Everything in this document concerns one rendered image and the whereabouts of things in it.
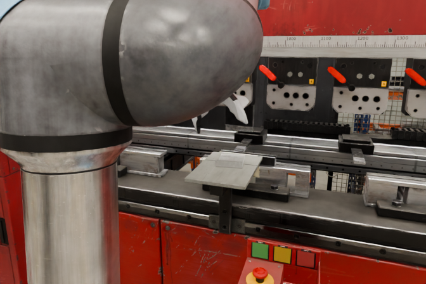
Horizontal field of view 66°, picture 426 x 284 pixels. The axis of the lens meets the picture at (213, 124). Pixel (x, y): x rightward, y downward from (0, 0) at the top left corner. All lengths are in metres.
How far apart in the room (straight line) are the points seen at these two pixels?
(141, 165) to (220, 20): 1.10
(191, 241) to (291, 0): 0.85
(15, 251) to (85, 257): 1.29
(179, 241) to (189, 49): 1.05
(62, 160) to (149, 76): 0.10
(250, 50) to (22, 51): 0.18
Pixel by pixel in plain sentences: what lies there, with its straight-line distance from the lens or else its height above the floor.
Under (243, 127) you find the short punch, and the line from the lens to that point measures 1.16.
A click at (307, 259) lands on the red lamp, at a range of 0.99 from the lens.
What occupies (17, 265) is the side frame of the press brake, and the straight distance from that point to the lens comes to 1.65.
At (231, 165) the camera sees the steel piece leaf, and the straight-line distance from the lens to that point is 1.04.
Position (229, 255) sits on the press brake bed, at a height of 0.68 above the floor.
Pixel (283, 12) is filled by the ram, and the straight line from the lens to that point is 1.07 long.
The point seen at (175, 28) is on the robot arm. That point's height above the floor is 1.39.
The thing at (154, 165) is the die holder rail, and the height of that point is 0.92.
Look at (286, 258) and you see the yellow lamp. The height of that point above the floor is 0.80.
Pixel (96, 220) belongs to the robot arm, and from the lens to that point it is 0.33.
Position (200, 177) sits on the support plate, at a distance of 0.97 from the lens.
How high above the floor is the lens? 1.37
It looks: 13 degrees down
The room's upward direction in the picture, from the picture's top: straight up
